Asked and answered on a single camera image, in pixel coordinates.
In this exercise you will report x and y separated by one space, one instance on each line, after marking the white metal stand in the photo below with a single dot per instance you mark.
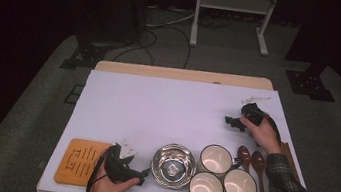
233 3

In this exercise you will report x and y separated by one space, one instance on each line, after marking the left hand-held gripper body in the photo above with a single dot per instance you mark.
118 167

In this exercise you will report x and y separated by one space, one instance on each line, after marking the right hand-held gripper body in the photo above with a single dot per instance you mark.
253 112

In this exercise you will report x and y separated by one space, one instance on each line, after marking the person's right hand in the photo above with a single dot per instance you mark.
265 136

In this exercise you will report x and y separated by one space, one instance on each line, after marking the black stand base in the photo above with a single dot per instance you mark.
309 84
85 53

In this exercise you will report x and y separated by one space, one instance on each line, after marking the shiny steel bowl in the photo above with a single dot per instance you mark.
173 167

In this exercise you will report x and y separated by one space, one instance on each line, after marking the brown wooden spoon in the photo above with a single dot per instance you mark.
258 162
244 153

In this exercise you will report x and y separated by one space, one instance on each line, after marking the wooden coaster with cut-outs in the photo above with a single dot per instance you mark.
78 164

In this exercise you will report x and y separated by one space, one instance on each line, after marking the person's left hand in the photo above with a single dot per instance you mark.
106 191

